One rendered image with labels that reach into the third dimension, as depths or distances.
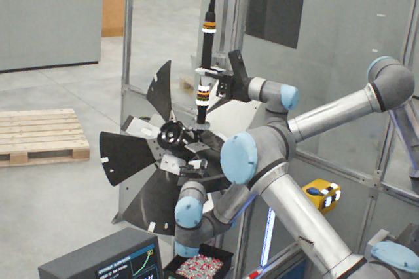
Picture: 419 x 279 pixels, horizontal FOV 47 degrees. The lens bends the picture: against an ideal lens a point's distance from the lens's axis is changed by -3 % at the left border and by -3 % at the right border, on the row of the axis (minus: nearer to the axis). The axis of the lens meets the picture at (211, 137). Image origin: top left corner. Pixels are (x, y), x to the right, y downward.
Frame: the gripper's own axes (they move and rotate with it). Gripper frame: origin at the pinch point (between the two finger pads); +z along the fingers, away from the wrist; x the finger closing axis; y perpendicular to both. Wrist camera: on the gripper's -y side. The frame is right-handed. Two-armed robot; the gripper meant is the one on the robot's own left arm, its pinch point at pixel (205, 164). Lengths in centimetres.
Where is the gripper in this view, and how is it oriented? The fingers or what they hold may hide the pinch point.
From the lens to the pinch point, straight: 171.2
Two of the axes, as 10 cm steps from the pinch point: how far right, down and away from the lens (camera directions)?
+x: 0.1, 9.3, 3.6
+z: 0.7, -3.6, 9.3
